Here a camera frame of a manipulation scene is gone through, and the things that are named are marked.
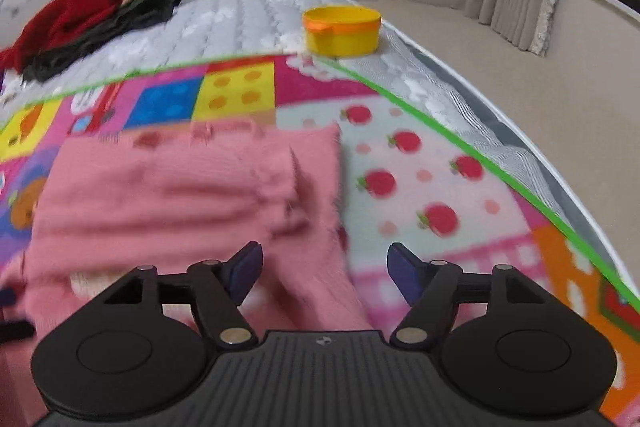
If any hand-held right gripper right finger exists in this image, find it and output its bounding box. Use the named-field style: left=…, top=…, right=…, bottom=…
left=387, top=243, right=543, bottom=348

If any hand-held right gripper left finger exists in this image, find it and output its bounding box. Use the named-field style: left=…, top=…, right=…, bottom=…
left=102, top=242, right=263, bottom=348

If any pink corduroy dress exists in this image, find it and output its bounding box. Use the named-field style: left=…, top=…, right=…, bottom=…
left=0, top=119, right=373, bottom=427

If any colourful cartoon printed blanket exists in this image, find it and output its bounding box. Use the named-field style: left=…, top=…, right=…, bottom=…
left=0, top=54, right=640, bottom=427

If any yellow container with orange lid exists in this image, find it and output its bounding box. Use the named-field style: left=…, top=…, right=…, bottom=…
left=301, top=6, right=383, bottom=58

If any white quilted mattress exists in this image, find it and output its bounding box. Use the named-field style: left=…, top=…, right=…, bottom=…
left=0, top=0, right=640, bottom=303

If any black garment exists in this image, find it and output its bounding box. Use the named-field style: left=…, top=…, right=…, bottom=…
left=20, top=0, right=187, bottom=84

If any red garment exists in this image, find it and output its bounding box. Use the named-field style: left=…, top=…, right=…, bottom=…
left=0, top=0, right=136, bottom=70

